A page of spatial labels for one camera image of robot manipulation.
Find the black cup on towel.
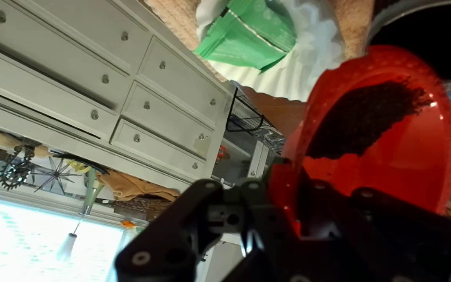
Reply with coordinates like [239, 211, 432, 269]
[367, 0, 451, 84]

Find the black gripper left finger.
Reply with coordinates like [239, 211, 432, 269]
[114, 179, 256, 282]

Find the white dresser cabinet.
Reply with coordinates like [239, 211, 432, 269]
[0, 0, 231, 190]

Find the white paper coffee filter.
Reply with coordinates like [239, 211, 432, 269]
[194, 0, 347, 103]

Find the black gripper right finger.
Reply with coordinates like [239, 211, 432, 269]
[286, 179, 451, 282]

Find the tan towel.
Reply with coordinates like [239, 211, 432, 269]
[139, 0, 375, 60]

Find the orange plastic bowl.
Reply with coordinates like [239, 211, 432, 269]
[267, 46, 451, 229]

